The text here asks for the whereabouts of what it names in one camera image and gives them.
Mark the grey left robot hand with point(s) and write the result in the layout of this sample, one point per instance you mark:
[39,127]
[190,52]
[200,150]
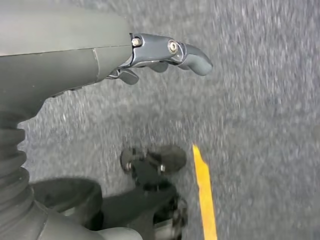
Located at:
[50,49]

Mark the black robot foot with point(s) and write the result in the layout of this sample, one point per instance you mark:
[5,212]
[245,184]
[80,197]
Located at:
[170,159]

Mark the yellow floor tape marking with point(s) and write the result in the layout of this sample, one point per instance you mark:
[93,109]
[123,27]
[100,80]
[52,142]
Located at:
[204,198]

